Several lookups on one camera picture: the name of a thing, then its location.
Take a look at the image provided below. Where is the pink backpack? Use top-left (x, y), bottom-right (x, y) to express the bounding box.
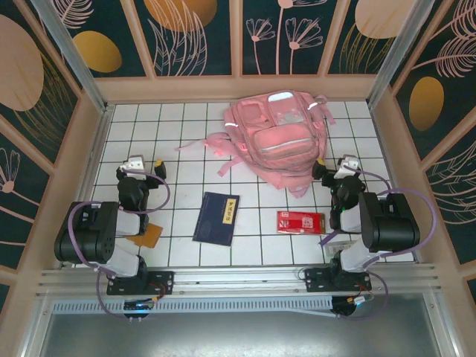
top-left (176, 90), bottom-right (335, 200)

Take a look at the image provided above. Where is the brown leather wallet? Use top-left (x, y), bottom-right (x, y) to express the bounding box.
top-left (128, 222), bottom-right (164, 249)

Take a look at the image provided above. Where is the purple pen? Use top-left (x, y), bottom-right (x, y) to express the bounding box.
top-left (318, 228), bottom-right (341, 247)

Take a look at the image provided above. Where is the red packet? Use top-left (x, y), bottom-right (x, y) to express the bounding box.
top-left (276, 210), bottom-right (327, 235)

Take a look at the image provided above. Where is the small white labelled box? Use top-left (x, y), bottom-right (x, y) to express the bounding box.
top-left (326, 241), bottom-right (354, 257)

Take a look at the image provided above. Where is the dark blue book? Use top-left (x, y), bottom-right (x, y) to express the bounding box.
top-left (192, 191), bottom-right (241, 247)

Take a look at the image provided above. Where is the small controller board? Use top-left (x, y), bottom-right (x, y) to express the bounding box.
top-left (122, 298), bottom-right (155, 312)
top-left (332, 295), bottom-right (375, 318)

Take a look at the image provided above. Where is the grey metal sheet panel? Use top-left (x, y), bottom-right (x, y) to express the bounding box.
top-left (36, 312), bottom-right (447, 357)

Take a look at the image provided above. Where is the purple cable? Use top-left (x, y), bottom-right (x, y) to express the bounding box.
top-left (336, 169), bottom-right (437, 321)
top-left (68, 171), bottom-right (172, 321)

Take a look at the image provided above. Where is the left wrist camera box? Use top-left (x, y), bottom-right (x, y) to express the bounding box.
top-left (123, 154), bottom-right (145, 176)

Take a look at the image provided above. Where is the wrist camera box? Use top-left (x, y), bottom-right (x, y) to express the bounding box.
top-left (337, 154), bottom-right (360, 176)
top-left (123, 154), bottom-right (145, 176)

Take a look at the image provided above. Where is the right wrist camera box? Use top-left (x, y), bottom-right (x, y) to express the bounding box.
top-left (337, 154), bottom-right (360, 176)

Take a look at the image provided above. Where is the aluminium side rail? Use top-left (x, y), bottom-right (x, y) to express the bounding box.
top-left (57, 105), bottom-right (115, 269)

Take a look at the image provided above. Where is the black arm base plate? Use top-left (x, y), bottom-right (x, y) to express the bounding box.
top-left (303, 267), bottom-right (373, 293)
top-left (106, 270), bottom-right (176, 297)

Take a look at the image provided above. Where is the aluminium mounting rail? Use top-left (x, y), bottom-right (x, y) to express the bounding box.
top-left (35, 263), bottom-right (443, 298)

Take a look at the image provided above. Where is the aluminium frame post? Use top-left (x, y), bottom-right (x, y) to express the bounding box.
top-left (365, 0), bottom-right (429, 108)
top-left (30, 0), bottom-right (115, 112)

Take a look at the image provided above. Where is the grey slotted cable duct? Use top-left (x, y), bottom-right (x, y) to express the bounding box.
top-left (51, 296), bottom-right (335, 318)

